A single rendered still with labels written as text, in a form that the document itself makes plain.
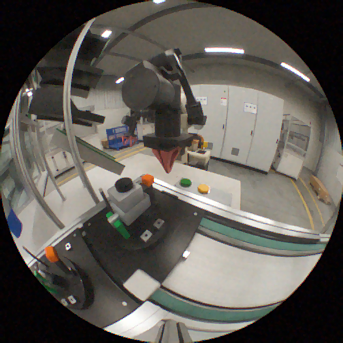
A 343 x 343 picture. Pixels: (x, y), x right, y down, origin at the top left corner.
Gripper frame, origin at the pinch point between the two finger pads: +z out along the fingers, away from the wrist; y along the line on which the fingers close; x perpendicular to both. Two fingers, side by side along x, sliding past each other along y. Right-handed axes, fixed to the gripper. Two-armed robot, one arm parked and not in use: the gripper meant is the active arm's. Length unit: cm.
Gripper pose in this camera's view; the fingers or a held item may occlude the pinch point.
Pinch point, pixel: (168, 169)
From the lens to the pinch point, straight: 26.1
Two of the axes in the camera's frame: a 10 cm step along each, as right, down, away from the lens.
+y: 8.5, 2.8, -4.5
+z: 0.1, 8.4, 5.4
